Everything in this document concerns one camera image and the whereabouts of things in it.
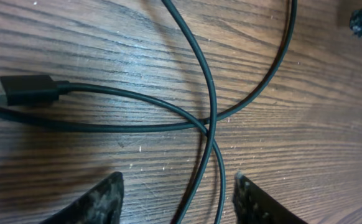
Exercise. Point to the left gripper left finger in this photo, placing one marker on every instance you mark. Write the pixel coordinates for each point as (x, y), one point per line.
(102, 204)

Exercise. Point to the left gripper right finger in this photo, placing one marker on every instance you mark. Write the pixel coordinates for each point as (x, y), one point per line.
(252, 205)

